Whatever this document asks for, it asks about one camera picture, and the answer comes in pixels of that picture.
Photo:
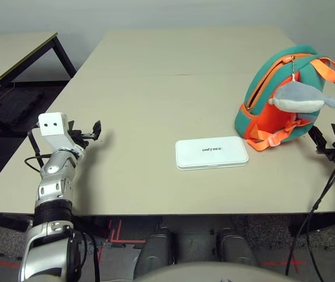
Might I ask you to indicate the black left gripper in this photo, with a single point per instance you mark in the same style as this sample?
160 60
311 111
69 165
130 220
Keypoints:
80 139

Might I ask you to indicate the green and orange plush toy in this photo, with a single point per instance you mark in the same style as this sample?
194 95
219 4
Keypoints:
261 88

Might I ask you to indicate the white plastic pencil case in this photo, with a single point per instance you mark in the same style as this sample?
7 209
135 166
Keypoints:
211 154

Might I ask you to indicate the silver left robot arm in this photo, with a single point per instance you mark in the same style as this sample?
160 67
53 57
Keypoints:
53 182

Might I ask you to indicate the black foam mat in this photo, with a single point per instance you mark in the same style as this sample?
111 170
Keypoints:
14 102

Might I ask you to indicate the grey robot left leg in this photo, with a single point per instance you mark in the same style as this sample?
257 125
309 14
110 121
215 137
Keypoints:
152 249

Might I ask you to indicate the grey robot leg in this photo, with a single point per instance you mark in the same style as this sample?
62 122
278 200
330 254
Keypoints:
152 249
236 249

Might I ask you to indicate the grey robot right leg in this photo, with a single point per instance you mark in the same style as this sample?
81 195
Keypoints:
236 249

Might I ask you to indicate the grey robot torso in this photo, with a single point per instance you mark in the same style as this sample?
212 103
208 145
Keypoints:
214 273

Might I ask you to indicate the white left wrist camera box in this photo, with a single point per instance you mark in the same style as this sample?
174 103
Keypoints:
53 126

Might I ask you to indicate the beige side table black frame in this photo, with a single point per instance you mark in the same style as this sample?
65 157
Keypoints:
11 55

